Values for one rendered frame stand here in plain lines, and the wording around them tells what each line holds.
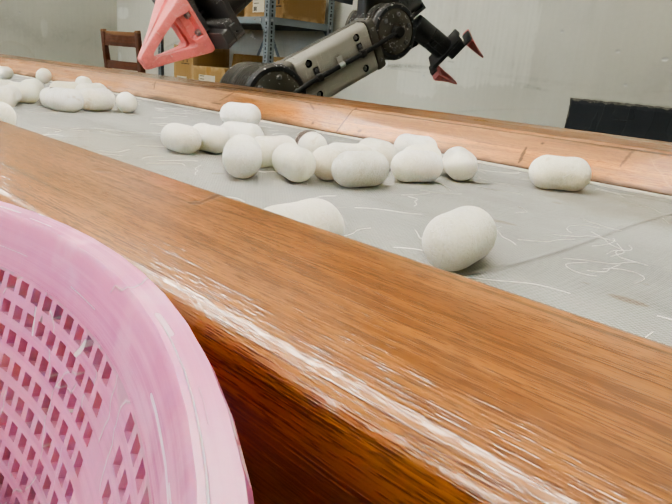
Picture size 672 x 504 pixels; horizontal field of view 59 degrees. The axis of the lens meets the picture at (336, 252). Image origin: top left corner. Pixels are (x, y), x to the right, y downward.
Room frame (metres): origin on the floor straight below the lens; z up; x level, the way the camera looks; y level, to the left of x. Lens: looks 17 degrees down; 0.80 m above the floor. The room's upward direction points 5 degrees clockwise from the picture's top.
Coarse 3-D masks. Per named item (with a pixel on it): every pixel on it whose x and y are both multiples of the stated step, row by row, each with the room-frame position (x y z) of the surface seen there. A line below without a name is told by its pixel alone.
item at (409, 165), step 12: (396, 156) 0.34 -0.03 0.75; (408, 156) 0.34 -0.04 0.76; (420, 156) 0.34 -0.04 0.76; (432, 156) 0.34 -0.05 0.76; (396, 168) 0.34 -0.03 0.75; (408, 168) 0.34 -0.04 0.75; (420, 168) 0.34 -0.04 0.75; (432, 168) 0.34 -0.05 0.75; (408, 180) 0.34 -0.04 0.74; (420, 180) 0.34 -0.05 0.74; (432, 180) 0.35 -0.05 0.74
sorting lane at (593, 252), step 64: (64, 128) 0.45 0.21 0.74; (128, 128) 0.48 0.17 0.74; (256, 192) 0.28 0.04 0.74; (320, 192) 0.30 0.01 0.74; (384, 192) 0.31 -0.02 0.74; (448, 192) 0.32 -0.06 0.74; (512, 192) 0.34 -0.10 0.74; (576, 192) 0.36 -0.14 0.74; (640, 192) 0.37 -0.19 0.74; (512, 256) 0.21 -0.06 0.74; (576, 256) 0.22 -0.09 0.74; (640, 256) 0.22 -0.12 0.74; (640, 320) 0.16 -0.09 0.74
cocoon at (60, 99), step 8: (56, 88) 0.57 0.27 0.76; (64, 88) 0.57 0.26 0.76; (48, 96) 0.56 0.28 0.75; (56, 96) 0.56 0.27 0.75; (64, 96) 0.56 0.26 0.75; (72, 96) 0.56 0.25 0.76; (80, 96) 0.57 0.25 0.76; (48, 104) 0.56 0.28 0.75; (56, 104) 0.56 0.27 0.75; (64, 104) 0.56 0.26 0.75; (72, 104) 0.56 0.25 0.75; (80, 104) 0.56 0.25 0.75
